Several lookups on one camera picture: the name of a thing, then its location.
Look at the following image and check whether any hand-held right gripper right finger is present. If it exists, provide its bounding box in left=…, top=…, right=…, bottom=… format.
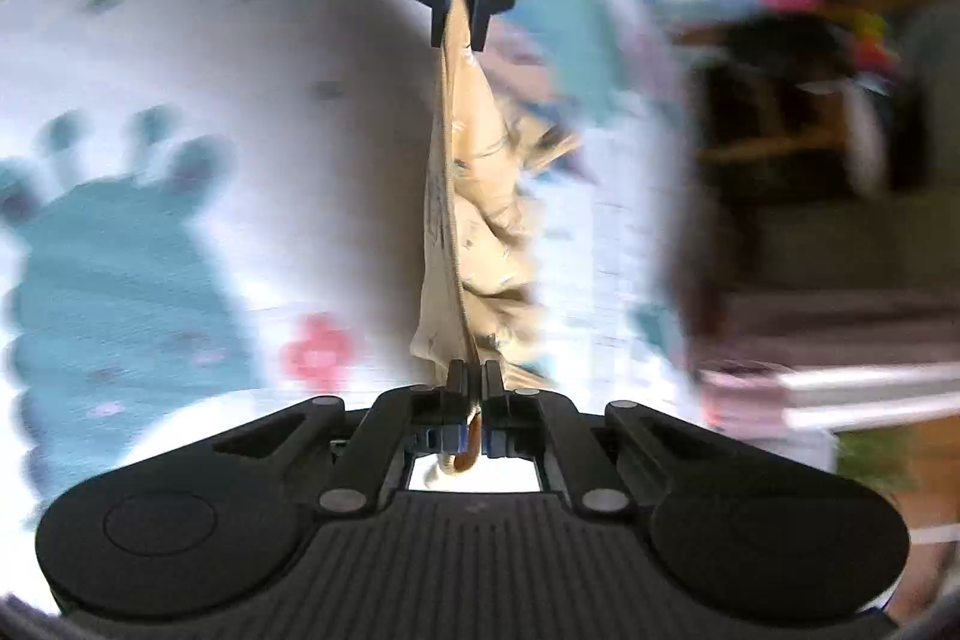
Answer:
left=484, top=361, right=740, bottom=515

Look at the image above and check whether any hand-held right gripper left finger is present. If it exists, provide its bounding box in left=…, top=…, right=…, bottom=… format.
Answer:
left=212, top=361, right=481, bottom=513

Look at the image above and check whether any yellow printed shirt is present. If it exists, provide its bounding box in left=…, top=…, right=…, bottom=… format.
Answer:
left=411, top=0, right=582, bottom=476

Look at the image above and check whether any printed play mat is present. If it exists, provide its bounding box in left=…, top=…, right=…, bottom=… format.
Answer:
left=0, top=0, right=706, bottom=611

